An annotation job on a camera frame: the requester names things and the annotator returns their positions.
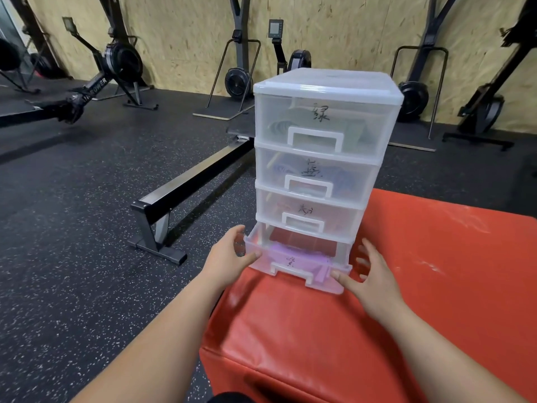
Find black ski machine with stand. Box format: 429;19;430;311
388;0;462;152
8;0;72;80
90;0;154;101
192;0;263;121

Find person's right forearm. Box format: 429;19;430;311
377;306;529;403

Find person's black trousers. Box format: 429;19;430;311
208;392;257;403

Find stack of pink bands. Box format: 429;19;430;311
272;199;358;232

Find stack of green bands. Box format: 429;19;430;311
270;107;371;151

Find stack of blue bands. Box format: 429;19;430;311
272;161;354;194

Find person's left forearm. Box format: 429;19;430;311
71;277;227;403

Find purple band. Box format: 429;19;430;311
259;243;333;287

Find red soft plyo box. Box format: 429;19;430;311
199;188;537;403

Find person's left hand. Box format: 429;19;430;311
200;224;264;291

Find translucent plastic drawer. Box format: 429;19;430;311
255;144;383;207
243;222;353;296
255;186;370;243
255;92;397;159

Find black upright rowing machine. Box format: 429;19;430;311
442;0;537;152

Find person's right hand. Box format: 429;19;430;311
330;237;407;325

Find clear plastic drawer unit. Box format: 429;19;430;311
253;67;404;265

